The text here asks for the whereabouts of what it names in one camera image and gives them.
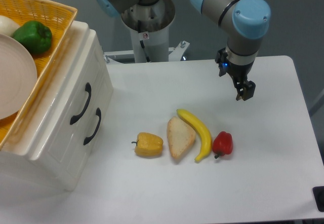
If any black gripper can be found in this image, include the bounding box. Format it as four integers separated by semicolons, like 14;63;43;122
215;48;256;101

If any black top drawer handle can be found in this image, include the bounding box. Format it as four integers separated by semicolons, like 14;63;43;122
70;82;92;125

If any black drawer handle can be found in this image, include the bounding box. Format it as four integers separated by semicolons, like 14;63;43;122
83;107;102;145
70;82;92;125

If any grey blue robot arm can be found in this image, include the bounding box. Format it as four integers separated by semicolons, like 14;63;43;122
96;0;271;100

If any white drawer cabinet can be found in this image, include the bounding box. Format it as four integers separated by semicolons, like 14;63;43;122
1;21;113;191

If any red bell pepper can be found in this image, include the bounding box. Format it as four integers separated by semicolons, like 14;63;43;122
212;131;233;159

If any yellow banana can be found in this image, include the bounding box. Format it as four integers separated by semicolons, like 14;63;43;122
176;108;212;163

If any bread slice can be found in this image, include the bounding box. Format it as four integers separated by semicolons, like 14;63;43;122
167;117;196;160

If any yellow bell pepper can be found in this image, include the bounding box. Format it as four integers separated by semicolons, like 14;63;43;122
132;132;164;157

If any black corner object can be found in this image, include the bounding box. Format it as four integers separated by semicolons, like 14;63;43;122
312;186;324;212

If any yellow woven basket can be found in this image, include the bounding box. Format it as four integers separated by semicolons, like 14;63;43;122
1;0;77;147

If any green bell pepper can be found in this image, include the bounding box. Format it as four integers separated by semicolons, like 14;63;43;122
12;20;52;54

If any beige plate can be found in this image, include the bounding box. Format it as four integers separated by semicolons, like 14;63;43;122
1;34;37;119

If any white onion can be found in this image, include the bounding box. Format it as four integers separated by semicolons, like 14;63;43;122
0;15;20;37

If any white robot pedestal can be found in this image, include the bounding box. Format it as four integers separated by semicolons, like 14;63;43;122
104;0;190;64

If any black lower drawer handle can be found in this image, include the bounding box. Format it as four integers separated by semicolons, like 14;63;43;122
83;107;102;145

